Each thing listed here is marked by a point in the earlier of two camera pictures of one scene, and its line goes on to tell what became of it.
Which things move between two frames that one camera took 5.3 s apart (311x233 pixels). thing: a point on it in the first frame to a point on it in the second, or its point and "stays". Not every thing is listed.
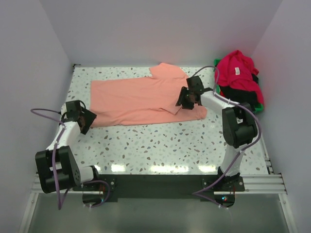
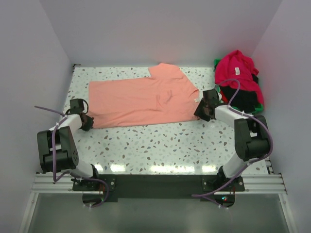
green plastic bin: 259,107 stays
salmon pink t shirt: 130,101 stays
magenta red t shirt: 237,71 stays
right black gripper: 181,100 to 198,112
